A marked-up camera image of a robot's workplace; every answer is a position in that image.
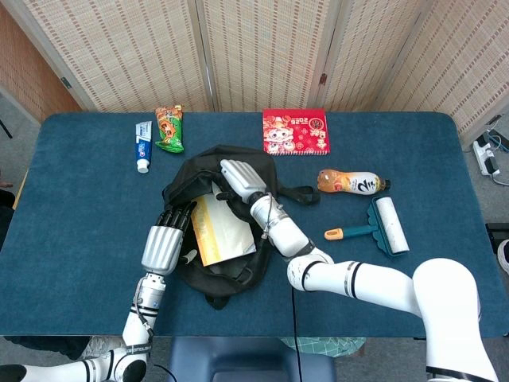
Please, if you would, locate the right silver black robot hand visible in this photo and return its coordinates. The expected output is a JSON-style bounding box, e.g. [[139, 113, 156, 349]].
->
[[214, 158, 266, 202]]

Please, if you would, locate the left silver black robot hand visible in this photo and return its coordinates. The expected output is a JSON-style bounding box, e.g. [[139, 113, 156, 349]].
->
[[141, 201, 199, 276]]

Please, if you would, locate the black backpack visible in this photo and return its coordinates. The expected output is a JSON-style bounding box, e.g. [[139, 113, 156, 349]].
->
[[161, 145, 321, 310]]

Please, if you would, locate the yellow white booklet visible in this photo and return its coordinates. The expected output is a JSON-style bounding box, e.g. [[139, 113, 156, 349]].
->
[[190, 181, 258, 267]]

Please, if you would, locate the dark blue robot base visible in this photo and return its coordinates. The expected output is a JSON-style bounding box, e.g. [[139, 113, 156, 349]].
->
[[166, 336, 338, 382]]

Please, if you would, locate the red spiral notebook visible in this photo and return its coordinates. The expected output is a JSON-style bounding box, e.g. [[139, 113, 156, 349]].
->
[[262, 107, 332, 157]]

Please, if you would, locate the green snack bag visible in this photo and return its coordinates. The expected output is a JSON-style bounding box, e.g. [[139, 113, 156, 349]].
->
[[153, 104, 186, 154]]

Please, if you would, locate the blue white toothpaste tube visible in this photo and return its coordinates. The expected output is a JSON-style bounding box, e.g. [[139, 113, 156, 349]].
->
[[134, 120, 153, 174]]

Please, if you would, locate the orange drink bottle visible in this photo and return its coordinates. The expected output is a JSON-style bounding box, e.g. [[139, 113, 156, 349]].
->
[[317, 169, 392, 197]]

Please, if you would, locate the teal lint roller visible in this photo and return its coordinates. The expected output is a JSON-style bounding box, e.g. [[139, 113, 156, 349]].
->
[[324, 196, 410, 260]]

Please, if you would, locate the person in black clothes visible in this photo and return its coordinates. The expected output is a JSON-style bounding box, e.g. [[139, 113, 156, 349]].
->
[[0, 179, 17, 250]]

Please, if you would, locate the woven folding screen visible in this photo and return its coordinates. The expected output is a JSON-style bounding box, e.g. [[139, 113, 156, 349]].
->
[[0, 0, 509, 140]]

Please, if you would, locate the green checked cloth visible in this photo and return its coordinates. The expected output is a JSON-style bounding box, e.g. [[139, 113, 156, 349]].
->
[[278, 337, 367, 358]]

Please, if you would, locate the white power strip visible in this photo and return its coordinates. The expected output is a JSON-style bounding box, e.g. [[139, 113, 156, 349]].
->
[[472, 133, 501, 177]]

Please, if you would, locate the black box on floor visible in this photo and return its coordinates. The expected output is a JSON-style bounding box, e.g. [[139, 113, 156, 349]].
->
[[485, 222, 509, 244]]

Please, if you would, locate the white shoe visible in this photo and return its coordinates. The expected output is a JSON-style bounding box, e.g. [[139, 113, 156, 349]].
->
[[496, 238, 509, 275]]

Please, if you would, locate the black cable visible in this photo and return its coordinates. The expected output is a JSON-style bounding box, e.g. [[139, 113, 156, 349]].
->
[[153, 362, 178, 382], [291, 286, 300, 350]]

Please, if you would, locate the blue cable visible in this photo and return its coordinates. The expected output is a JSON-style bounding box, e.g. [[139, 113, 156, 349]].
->
[[487, 129, 509, 154]]

